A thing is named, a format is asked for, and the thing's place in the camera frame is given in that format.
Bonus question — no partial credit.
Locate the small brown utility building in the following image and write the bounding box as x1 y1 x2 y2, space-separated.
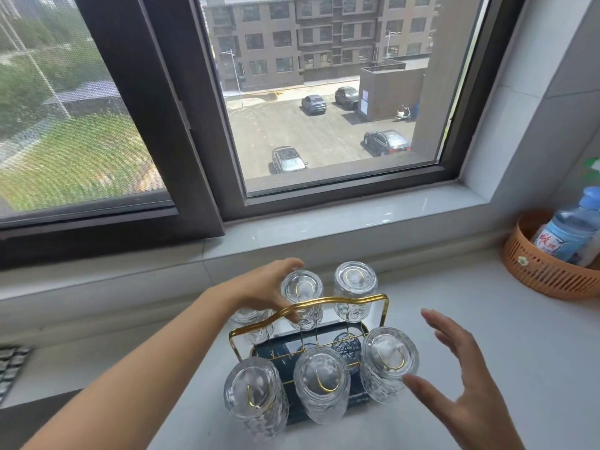
359 61 428 122

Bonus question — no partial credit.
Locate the person's left hand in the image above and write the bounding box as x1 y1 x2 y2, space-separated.
207 258 306 324

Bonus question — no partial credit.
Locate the grey parked car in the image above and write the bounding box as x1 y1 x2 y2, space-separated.
301 94 328 116

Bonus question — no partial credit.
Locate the brown apartment building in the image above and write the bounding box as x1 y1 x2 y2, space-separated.
199 0 446 93

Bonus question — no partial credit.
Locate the dark window frame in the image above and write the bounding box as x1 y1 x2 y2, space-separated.
0 0 493 271

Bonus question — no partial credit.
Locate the street lamp pole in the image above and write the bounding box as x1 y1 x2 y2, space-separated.
221 48 245 109

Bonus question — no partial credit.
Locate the dark blue drip tray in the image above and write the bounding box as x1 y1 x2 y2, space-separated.
250 320 376 425

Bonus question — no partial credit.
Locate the dark car with sunroof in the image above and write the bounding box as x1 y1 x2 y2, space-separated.
271 146 309 175

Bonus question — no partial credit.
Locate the dark sedan car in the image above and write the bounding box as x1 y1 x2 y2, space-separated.
363 130 413 158

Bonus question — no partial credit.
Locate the clear textured drinking glass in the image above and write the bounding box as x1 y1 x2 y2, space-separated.
280 270 324 331

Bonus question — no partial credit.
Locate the person's right hand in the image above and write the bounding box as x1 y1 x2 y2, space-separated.
403 308 526 450

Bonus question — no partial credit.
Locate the grey window screen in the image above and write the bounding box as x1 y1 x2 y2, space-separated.
0 0 175 217

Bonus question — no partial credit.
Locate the gold wire cup rack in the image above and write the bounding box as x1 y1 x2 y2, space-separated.
229 293 390 408

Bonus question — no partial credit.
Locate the set of clear glass cups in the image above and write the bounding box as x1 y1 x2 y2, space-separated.
224 261 421 441

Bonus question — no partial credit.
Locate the person's left forearm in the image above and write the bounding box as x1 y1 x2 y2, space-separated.
21 288 230 450

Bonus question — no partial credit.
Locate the orange plastic basket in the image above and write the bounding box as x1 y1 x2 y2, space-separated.
502 209 600 302

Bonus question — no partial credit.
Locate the blue water bottle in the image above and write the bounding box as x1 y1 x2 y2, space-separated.
532 186 600 265

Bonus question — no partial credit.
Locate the white stone window sill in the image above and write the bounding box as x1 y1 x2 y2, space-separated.
0 182 494 298

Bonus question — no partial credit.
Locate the black parked car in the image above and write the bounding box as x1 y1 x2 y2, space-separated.
334 86 360 110

